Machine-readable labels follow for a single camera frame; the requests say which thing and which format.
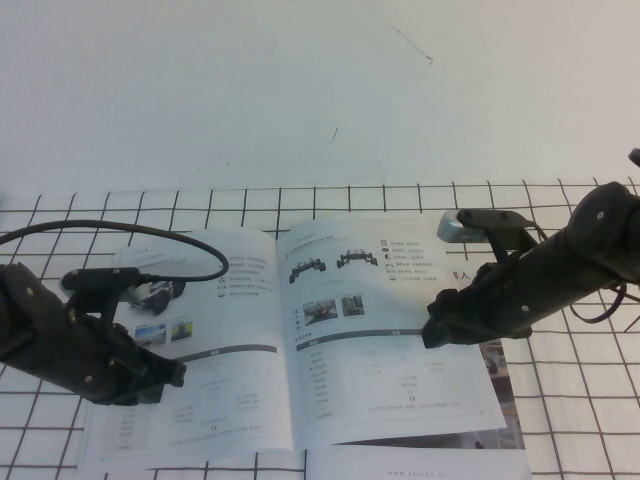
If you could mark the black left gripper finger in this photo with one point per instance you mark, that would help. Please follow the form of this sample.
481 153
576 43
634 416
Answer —
167 372
147 396

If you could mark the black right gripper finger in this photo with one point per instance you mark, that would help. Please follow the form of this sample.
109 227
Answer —
442 335
445 307

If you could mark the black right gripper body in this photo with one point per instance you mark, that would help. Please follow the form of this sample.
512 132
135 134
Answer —
520 295

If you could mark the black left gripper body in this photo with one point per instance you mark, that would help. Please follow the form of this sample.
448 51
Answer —
90 365

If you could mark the white product brochure book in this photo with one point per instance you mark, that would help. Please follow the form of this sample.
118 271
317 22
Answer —
350 380

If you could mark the left grey and black arm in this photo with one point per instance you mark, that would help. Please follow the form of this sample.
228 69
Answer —
20 320

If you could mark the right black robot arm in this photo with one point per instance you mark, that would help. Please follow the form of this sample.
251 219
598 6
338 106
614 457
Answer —
615 225

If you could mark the white black-grid table mat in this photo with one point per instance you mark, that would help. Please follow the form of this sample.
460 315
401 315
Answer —
575 425

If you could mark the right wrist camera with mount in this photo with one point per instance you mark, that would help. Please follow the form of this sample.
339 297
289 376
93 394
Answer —
450 230

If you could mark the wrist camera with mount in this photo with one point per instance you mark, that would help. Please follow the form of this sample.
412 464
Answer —
100 276
450 230

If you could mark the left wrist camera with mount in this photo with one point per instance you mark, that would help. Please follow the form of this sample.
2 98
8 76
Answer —
100 276

